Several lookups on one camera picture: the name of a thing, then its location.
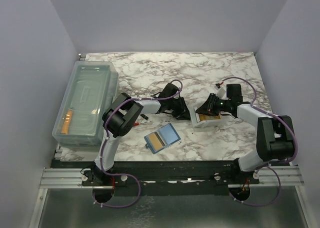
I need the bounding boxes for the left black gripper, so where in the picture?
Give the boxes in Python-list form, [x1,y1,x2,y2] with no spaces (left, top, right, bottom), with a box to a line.
[166,97,193,121]

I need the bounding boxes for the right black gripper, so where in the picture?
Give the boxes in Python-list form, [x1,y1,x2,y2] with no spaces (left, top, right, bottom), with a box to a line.
[195,93,231,117]

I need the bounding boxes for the credit cards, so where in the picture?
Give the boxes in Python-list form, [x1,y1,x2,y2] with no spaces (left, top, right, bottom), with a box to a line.
[198,114,221,121]

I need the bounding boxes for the clear acrylic card box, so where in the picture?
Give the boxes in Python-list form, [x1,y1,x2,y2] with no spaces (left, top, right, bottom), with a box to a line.
[189,106,228,128]

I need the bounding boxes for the teal leather card holder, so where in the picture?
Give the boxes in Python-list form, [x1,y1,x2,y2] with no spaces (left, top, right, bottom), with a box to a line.
[144,123,181,154]

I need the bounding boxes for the gold credit card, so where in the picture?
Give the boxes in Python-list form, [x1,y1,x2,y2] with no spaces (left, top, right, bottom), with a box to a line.
[148,132,165,151]

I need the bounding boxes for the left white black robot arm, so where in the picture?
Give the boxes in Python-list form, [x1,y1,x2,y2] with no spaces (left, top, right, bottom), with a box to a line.
[93,80,191,185]

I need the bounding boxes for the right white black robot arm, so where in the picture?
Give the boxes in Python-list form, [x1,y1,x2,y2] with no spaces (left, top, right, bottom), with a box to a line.
[195,84,297,184]

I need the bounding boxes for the black green screwdriver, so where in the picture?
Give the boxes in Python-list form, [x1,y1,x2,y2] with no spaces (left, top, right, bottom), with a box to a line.
[140,114,149,120]

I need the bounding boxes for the blue red screwdriver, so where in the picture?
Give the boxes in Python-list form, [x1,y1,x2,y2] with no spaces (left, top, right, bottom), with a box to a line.
[134,121,152,126]

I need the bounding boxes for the clear plastic storage bin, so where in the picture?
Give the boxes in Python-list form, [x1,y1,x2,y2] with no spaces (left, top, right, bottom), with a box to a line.
[52,61,119,150]

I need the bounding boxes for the orange tool in bin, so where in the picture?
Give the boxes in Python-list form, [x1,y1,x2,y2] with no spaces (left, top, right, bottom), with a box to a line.
[61,109,73,134]

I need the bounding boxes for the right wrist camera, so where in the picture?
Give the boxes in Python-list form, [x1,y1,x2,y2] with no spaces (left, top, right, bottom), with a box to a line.
[215,83,226,99]

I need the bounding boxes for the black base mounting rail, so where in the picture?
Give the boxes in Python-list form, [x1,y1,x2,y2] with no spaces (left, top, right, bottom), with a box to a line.
[51,160,260,196]

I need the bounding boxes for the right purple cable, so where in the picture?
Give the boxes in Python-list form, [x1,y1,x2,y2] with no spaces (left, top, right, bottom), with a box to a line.
[216,77,298,206]

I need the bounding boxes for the aluminium extrusion rail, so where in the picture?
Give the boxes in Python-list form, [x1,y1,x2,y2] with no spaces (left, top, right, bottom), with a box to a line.
[39,166,305,189]

